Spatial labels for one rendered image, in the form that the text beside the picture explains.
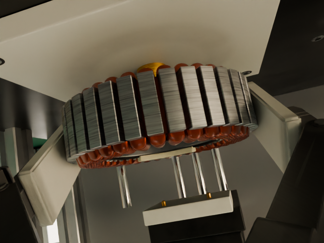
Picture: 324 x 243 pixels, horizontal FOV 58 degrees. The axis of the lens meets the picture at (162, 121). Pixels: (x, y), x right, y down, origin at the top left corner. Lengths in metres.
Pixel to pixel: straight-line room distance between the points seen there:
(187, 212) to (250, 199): 0.23
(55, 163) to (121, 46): 0.07
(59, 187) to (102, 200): 0.31
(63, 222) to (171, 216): 0.25
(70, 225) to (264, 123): 0.32
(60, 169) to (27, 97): 0.10
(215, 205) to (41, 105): 0.17
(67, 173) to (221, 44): 0.12
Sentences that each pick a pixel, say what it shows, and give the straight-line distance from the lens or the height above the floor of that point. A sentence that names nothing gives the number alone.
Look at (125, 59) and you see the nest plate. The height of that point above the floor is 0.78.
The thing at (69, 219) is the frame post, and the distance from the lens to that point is 0.42.
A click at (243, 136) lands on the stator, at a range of 0.16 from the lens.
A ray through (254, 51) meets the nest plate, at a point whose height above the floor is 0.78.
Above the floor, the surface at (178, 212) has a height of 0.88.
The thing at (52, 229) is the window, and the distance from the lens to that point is 7.99.
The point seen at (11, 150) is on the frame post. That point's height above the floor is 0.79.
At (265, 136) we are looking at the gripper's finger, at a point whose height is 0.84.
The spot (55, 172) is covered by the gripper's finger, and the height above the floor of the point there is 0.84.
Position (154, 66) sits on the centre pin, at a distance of 0.18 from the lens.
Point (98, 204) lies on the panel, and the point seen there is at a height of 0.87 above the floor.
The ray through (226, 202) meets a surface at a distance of 0.20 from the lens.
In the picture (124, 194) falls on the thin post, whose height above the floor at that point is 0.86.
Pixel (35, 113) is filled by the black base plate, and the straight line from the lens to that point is 0.30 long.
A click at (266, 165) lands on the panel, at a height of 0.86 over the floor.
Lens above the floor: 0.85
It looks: 11 degrees down
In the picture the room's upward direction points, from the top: 169 degrees clockwise
